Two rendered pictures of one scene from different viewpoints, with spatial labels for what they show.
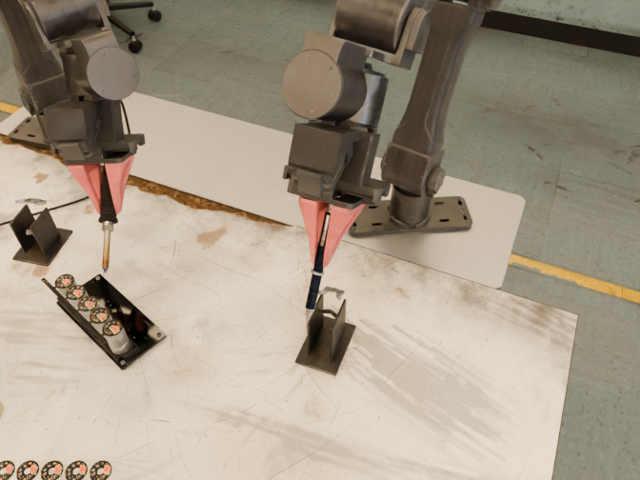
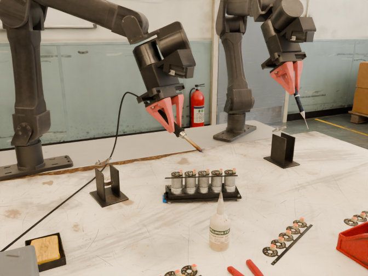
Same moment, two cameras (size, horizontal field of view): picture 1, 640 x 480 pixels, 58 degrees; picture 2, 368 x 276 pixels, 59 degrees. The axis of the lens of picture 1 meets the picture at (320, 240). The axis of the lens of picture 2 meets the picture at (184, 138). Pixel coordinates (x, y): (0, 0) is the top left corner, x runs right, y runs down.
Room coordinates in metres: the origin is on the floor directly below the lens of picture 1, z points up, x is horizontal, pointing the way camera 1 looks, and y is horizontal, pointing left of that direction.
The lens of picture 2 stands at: (0.06, 0.79, 1.09)
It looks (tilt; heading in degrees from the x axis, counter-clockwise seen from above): 18 degrees down; 313
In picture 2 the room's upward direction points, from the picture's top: straight up
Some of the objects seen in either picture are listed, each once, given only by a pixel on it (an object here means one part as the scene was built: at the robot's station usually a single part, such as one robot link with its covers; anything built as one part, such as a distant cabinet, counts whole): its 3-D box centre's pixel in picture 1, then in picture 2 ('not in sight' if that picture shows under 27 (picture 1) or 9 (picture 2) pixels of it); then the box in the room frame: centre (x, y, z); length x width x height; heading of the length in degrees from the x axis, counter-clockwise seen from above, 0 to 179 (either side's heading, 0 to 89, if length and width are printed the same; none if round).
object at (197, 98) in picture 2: not in sight; (197, 109); (2.28, -1.82, 0.29); 0.16 x 0.15 x 0.55; 66
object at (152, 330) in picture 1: (110, 320); (201, 193); (0.47, 0.29, 0.76); 0.16 x 0.07 x 0.01; 48
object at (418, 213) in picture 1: (410, 200); (236, 122); (0.67, -0.14, 0.79); 0.20 x 0.07 x 0.08; 95
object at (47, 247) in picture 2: not in sight; (45, 251); (0.52, 0.62, 0.76); 0.07 x 0.05 x 0.02; 160
